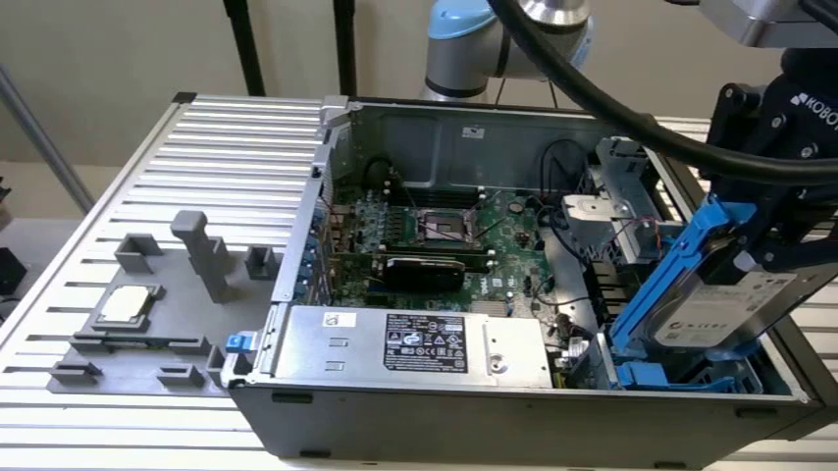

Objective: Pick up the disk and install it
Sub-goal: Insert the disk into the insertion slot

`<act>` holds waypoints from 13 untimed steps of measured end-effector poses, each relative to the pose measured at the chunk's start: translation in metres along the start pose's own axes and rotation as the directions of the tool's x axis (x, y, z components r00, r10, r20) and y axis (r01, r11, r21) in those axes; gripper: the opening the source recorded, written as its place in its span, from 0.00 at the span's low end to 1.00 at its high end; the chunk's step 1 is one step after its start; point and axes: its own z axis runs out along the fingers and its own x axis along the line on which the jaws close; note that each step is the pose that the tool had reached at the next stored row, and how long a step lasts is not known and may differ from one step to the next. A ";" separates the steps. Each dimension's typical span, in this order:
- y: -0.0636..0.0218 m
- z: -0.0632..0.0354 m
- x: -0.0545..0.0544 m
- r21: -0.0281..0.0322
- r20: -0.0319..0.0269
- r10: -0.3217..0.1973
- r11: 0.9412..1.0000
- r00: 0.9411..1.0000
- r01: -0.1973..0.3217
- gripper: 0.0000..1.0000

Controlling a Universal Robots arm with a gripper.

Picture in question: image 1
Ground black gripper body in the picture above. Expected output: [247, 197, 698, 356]
[750, 46, 838, 163]

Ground hard disk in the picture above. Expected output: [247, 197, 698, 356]
[606, 192, 802, 365]

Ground grey metal drive cage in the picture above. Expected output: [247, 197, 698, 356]
[561, 135, 690, 267]

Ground blue bay clip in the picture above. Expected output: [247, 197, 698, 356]
[617, 361, 670, 392]

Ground green motherboard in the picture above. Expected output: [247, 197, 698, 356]
[319, 183, 573, 316]

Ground CPU socket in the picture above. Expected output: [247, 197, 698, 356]
[404, 205, 490, 246]

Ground black graphics card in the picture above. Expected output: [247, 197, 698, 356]
[372, 253, 470, 295]

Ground open black PC case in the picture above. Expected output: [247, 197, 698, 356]
[220, 94, 838, 466]

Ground black stand pole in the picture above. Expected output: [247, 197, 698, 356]
[331, 0, 359, 97]
[222, 0, 267, 97]

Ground silver power supply unit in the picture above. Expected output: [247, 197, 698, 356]
[260, 304, 555, 392]

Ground grey parts rack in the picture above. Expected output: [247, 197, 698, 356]
[47, 210, 290, 396]

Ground silver CPU chip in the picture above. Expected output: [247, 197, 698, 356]
[98, 287, 160, 325]

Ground green RAM stick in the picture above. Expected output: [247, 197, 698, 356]
[73, 336, 202, 351]

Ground silver metal pole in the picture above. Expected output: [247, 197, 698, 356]
[0, 63, 96, 215]

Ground small black box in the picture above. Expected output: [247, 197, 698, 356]
[0, 247, 31, 296]

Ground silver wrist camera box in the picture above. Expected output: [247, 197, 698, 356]
[698, 0, 838, 49]

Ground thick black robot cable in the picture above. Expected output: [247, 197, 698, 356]
[486, 0, 838, 186]

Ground black looped wire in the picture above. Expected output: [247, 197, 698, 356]
[538, 137, 593, 198]

